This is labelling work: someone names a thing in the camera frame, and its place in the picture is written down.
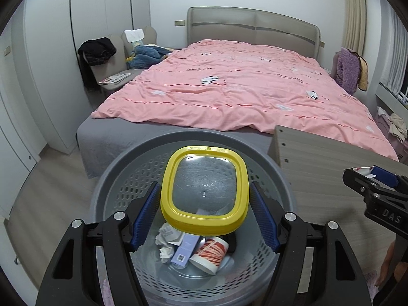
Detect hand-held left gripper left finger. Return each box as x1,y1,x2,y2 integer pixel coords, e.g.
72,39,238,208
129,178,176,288
35,181,161,306

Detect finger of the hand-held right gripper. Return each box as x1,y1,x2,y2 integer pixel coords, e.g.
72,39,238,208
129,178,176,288
371,165,408,196
342,168,385,200

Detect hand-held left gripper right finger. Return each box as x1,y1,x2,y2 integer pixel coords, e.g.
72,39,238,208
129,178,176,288
249,182,374,306

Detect white and red carton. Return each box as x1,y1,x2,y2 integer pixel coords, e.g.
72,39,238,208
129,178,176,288
349,165,377,180

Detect lined paper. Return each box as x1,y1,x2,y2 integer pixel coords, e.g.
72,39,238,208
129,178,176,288
155,222,185,264

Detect grey perforated plastic basket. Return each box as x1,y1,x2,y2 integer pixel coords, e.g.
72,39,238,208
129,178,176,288
88,130,298,297

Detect long purple box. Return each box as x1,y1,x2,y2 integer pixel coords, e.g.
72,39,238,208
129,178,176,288
170,232,206,267

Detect red and white paper cup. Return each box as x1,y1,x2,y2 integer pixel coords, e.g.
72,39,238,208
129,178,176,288
189,236,231,275

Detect yellow rimmed clear lid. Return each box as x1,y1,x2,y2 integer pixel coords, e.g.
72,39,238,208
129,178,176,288
160,146,250,237

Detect person's right hand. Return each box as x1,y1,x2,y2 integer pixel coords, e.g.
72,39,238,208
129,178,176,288
375,240,397,289

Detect beige crumpled cloth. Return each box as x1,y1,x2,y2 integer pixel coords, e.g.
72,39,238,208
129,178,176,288
378,105,408,141

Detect pink storage box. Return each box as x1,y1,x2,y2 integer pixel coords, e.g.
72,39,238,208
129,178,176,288
376,115,408,163

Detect grey window ledge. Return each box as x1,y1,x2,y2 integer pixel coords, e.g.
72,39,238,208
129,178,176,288
374,81,408,115

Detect tan towel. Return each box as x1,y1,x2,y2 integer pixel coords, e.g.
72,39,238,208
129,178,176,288
357,56,370,91

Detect purple fuzzy garment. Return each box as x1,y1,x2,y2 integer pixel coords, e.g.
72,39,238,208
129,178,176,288
335,47,362,95

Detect white sheer curtain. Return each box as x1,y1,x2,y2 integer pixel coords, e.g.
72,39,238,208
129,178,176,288
379,0,408,99

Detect bed with pink duvet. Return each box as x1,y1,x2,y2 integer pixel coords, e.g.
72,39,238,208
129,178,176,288
91,38,400,162

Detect magazine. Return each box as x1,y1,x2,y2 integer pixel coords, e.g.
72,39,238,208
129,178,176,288
98,73,132,86

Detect beige chair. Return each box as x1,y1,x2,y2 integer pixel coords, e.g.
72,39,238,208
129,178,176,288
78,35,134,94
123,25,158,71

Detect blue clothes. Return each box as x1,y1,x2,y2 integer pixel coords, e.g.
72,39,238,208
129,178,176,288
126,44,173,70

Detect beige curtain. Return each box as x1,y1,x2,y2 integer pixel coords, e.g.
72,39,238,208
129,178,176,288
342,0,367,58

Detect black bag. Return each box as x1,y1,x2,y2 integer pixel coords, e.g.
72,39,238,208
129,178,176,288
77,37,117,90

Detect white wardrobe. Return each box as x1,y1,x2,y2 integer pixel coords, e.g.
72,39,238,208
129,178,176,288
0,0,150,173

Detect white cloth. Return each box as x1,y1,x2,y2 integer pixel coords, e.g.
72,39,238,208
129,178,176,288
124,29,144,43

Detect grey padded bed headboard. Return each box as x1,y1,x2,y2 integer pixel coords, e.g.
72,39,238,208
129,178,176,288
186,6,322,67

